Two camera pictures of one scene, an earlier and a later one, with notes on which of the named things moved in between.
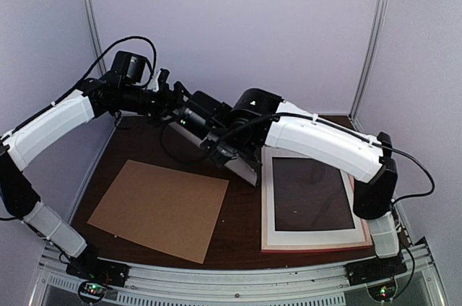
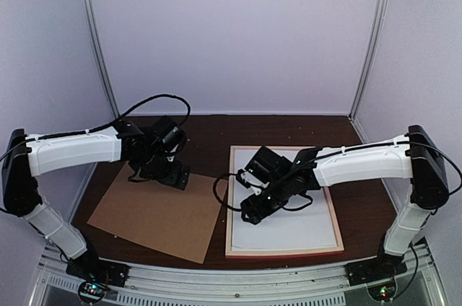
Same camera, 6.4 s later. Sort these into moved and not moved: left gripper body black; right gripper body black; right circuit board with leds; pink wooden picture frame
Moved: right gripper body black; pink wooden picture frame; left gripper body black
Not moved: right circuit board with leds
